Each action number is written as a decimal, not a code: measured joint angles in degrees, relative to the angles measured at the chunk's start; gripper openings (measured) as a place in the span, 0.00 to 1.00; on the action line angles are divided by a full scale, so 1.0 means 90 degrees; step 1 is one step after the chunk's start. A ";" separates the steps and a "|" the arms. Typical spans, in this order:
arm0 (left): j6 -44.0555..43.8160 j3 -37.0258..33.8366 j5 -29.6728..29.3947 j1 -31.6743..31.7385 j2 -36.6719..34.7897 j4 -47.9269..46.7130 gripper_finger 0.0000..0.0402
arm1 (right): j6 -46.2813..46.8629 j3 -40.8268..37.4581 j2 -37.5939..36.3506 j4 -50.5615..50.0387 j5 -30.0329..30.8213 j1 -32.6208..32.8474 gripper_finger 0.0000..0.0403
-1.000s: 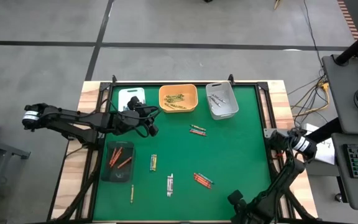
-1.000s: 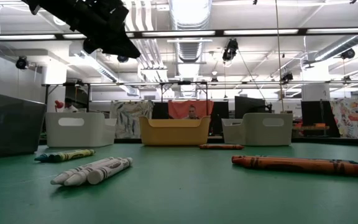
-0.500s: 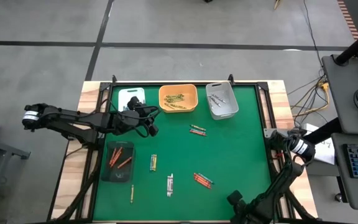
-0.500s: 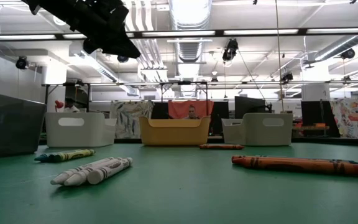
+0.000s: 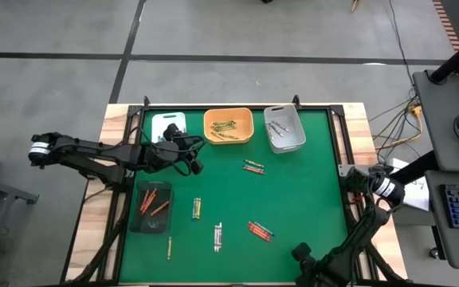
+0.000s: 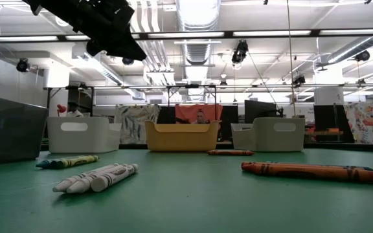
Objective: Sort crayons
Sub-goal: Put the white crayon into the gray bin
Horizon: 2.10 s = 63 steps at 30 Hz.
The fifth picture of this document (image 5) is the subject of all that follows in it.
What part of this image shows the thick black pole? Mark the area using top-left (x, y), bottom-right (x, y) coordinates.
top-left (388, 150), bottom-right (440, 187)
top-left (428, 29), bottom-right (459, 85)

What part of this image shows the orange-red crayons lower right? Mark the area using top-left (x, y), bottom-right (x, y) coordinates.
top-left (248, 225), bottom-right (272, 242)

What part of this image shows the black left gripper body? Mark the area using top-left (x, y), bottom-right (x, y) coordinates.
top-left (163, 123), bottom-right (206, 176)

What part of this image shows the silver mount plate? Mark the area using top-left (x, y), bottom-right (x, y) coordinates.
top-left (338, 163), bottom-right (359, 177)

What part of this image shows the dark green plastic bin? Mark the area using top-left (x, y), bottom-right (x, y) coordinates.
top-left (128, 179), bottom-right (174, 234)

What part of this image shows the yellow cable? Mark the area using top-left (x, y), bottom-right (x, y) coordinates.
top-left (394, 104), bottom-right (425, 145)

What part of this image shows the black floor cable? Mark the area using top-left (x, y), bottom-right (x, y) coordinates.
top-left (388, 0), bottom-right (418, 96)

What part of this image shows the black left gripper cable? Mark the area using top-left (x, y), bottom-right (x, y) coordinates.
top-left (173, 134), bottom-right (207, 177)

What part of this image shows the orange crayons front right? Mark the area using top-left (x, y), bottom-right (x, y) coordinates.
top-left (248, 226), bottom-right (271, 243)

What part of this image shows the white paper sheet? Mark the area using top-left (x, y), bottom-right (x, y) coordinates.
top-left (388, 157), bottom-right (430, 212)

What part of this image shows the green table mat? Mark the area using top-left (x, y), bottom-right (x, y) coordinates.
top-left (119, 107), bottom-right (359, 285)

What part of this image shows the grey computer desk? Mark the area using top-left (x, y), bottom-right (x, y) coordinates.
top-left (412, 69), bottom-right (459, 173)

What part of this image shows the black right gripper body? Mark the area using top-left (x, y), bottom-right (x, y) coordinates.
top-left (291, 242), bottom-right (334, 287)

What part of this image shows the white plastic bin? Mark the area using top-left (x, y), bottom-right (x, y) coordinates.
top-left (151, 112), bottom-right (188, 144)

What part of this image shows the orange plastic bin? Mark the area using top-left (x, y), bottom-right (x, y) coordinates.
top-left (203, 107), bottom-right (255, 145)

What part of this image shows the grey plastic bin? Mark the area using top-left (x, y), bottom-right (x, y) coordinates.
top-left (263, 104), bottom-right (308, 155)

